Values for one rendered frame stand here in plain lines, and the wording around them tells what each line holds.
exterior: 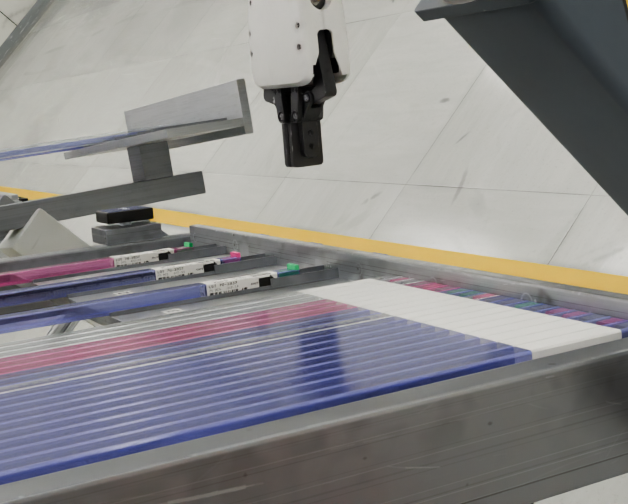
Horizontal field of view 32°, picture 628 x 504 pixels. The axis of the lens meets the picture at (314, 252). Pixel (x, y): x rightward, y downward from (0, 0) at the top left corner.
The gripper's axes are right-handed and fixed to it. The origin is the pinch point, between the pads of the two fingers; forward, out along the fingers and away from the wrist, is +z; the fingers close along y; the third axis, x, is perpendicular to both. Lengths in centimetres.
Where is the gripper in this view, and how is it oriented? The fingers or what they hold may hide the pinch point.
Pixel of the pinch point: (302, 144)
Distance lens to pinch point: 98.8
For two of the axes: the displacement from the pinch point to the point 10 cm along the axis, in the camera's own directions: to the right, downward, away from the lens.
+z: 0.8, 9.9, 1.5
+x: -8.4, 1.5, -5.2
